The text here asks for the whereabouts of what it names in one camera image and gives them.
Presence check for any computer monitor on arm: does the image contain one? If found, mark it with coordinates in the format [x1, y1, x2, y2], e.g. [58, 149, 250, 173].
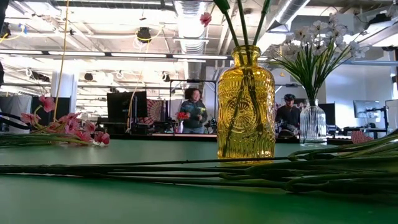
[353, 100, 382, 119]

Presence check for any yellow embossed glass vase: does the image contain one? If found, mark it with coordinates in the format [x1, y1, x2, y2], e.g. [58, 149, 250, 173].
[216, 45, 277, 160]

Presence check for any clear ribbed glass vase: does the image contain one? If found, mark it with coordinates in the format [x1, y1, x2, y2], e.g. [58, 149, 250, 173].
[299, 98, 328, 147]

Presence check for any person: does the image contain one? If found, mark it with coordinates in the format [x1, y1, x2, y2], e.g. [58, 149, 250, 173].
[178, 88, 208, 134]
[275, 93, 302, 138]

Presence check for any white cloth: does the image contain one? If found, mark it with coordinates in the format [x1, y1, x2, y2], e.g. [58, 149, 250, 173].
[169, 98, 187, 114]

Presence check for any round patterned tapestry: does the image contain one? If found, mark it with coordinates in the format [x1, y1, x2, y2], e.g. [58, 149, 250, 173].
[146, 98, 169, 126]

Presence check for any black monitor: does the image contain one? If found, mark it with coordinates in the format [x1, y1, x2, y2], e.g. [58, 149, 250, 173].
[106, 90, 149, 125]

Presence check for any green table mat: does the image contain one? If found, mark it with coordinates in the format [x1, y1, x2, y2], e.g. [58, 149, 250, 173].
[0, 138, 398, 224]

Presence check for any long ceiling light strip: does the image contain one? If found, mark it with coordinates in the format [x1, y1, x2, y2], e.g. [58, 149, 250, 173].
[0, 49, 233, 62]

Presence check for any black panel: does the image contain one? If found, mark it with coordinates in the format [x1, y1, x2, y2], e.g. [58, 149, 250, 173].
[30, 96, 71, 125]

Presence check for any background desk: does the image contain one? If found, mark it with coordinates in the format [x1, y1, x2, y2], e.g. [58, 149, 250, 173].
[338, 126, 389, 141]

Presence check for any pale computer monitor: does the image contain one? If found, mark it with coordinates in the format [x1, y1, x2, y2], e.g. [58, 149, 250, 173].
[385, 98, 398, 133]

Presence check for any black ceiling device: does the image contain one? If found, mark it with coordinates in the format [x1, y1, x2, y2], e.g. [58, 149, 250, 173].
[1, 22, 12, 40]

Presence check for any black metal rig frame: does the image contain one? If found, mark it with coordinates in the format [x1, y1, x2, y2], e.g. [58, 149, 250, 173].
[169, 78, 218, 135]

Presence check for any silver ventilation duct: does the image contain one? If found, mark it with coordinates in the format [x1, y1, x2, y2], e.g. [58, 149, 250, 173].
[172, 0, 208, 98]

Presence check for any yellow hanging cable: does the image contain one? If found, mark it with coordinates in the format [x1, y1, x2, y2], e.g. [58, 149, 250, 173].
[53, 0, 72, 113]

